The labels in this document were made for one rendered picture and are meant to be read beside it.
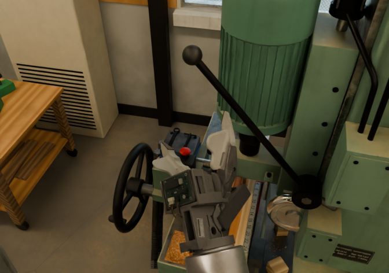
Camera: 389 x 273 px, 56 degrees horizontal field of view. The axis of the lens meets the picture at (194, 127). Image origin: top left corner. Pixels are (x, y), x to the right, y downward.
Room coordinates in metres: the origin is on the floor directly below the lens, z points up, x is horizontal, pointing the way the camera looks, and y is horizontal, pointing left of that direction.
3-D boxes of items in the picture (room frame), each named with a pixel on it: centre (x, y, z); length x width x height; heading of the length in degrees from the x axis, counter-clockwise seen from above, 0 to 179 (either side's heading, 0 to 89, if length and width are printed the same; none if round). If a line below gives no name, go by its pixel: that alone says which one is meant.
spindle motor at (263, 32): (0.65, -0.14, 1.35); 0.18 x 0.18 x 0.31
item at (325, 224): (0.45, -0.27, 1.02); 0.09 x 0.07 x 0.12; 164
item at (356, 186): (0.45, -0.30, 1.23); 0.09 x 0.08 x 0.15; 74
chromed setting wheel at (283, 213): (0.50, -0.23, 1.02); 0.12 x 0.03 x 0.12; 74
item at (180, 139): (0.73, 0.04, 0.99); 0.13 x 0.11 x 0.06; 164
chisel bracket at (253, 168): (0.64, -0.16, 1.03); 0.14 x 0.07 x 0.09; 74
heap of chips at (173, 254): (0.47, 0.00, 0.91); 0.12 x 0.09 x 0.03; 74
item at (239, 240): (0.68, -0.17, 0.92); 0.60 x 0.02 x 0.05; 164
